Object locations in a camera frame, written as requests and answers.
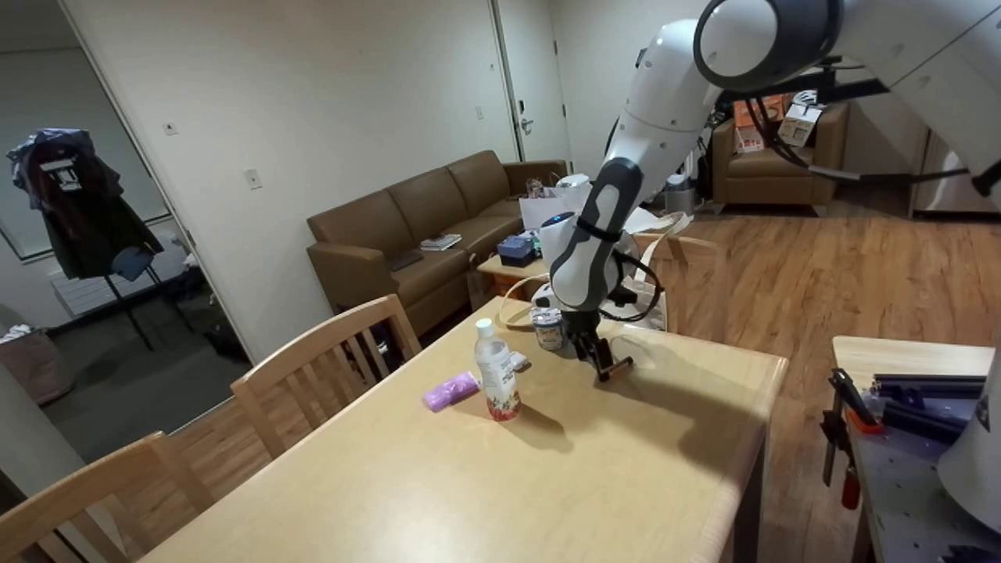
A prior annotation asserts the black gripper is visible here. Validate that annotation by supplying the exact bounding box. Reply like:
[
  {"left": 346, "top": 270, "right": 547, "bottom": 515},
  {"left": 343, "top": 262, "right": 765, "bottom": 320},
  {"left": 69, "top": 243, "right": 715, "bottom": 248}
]
[{"left": 557, "top": 307, "right": 621, "bottom": 385}]

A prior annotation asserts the cream canvas tote bag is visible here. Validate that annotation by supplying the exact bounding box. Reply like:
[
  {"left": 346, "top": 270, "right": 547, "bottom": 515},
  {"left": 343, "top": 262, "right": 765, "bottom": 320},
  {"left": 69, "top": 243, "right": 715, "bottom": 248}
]
[{"left": 515, "top": 183, "right": 571, "bottom": 270}]

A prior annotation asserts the cup with printed white lid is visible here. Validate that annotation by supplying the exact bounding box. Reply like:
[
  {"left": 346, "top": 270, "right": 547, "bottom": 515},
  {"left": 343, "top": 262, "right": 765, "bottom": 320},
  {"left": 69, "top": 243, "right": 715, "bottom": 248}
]
[{"left": 528, "top": 283, "right": 569, "bottom": 354}]

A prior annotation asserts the white plastic bottle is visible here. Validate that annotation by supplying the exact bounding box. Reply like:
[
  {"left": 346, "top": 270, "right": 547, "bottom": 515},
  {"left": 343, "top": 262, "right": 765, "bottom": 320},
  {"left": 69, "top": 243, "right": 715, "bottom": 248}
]
[{"left": 471, "top": 315, "right": 536, "bottom": 422}]

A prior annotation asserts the small wooden coffee table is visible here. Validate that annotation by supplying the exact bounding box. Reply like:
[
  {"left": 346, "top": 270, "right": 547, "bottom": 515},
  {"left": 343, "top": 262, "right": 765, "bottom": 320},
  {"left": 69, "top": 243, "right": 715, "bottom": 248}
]
[{"left": 475, "top": 248, "right": 557, "bottom": 310}]

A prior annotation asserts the blue item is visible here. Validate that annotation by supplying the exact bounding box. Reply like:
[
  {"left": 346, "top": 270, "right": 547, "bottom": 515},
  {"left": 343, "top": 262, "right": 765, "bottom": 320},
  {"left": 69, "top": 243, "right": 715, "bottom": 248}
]
[{"left": 494, "top": 232, "right": 542, "bottom": 265}]

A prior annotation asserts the wooden slat-back chair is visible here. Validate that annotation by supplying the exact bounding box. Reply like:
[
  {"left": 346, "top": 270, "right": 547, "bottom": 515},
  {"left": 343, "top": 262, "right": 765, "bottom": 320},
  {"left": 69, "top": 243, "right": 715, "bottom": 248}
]
[
  {"left": 0, "top": 427, "right": 215, "bottom": 563},
  {"left": 228, "top": 292, "right": 424, "bottom": 462},
  {"left": 621, "top": 232, "right": 724, "bottom": 339}
]

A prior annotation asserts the small purple pack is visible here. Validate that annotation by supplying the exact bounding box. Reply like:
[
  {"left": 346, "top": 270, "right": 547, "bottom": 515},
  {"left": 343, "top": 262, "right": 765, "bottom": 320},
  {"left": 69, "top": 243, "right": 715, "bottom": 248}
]
[{"left": 420, "top": 369, "right": 480, "bottom": 413}]

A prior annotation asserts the small grey item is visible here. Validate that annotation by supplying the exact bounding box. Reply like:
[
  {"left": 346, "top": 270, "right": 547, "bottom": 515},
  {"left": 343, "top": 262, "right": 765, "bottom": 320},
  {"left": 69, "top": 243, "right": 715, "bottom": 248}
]
[{"left": 420, "top": 232, "right": 467, "bottom": 255}]

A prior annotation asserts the brown sofa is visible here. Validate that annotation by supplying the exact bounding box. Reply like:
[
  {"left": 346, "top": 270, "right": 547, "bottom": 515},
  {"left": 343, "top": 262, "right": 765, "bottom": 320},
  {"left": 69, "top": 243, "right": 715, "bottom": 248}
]
[{"left": 303, "top": 147, "right": 571, "bottom": 339}]

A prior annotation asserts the black clamp with orange tip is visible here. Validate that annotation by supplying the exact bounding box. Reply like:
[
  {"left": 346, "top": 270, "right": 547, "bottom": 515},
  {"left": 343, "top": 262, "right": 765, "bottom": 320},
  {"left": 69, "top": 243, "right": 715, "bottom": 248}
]
[
  {"left": 819, "top": 409, "right": 865, "bottom": 512},
  {"left": 826, "top": 366, "right": 888, "bottom": 438}
]

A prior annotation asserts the white door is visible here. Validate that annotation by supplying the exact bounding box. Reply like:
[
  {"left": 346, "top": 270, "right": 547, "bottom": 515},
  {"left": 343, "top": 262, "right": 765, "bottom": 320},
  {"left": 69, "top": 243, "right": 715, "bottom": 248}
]
[{"left": 492, "top": 0, "right": 571, "bottom": 166}]

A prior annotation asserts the black aluminium bar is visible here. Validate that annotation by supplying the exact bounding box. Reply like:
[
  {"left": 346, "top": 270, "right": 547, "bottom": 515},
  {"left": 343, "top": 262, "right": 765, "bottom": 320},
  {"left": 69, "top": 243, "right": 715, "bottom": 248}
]
[
  {"left": 880, "top": 400, "right": 974, "bottom": 441},
  {"left": 874, "top": 373, "right": 987, "bottom": 400}
]

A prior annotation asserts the side table with grey breadboard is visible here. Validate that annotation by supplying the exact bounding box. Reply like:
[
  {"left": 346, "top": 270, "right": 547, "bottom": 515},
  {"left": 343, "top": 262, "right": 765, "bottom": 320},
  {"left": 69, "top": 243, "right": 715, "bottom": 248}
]
[{"left": 830, "top": 336, "right": 1001, "bottom": 563}]

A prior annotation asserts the clothes rack with dark garments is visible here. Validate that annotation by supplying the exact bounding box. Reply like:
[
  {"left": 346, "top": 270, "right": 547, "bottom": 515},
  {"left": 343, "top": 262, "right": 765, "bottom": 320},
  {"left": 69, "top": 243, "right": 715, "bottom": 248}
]
[{"left": 5, "top": 125, "right": 214, "bottom": 354}]

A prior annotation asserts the grey bin with liner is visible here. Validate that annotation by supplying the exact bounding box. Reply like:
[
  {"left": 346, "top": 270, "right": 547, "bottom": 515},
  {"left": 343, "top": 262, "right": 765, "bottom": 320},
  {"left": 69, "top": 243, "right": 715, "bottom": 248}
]
[{"left": 0, "top": 323, "right": 75, "bottom": 405}]

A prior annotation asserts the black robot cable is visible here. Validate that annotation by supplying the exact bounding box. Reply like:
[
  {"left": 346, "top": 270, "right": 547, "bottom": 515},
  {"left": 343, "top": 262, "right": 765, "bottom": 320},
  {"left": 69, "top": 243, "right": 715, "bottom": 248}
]
[{"left": 596, "top": 248, "right": 667, "bottom": 325}]

